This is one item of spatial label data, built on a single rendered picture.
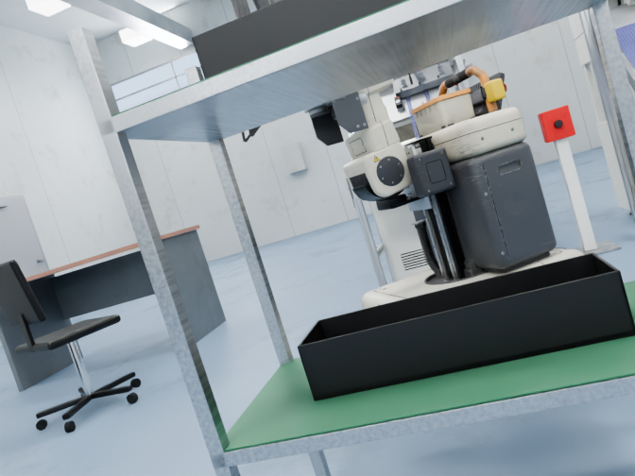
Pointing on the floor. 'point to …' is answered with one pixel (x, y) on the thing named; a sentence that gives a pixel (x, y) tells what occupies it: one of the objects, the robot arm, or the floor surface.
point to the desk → (60, 308)
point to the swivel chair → (17, 305)
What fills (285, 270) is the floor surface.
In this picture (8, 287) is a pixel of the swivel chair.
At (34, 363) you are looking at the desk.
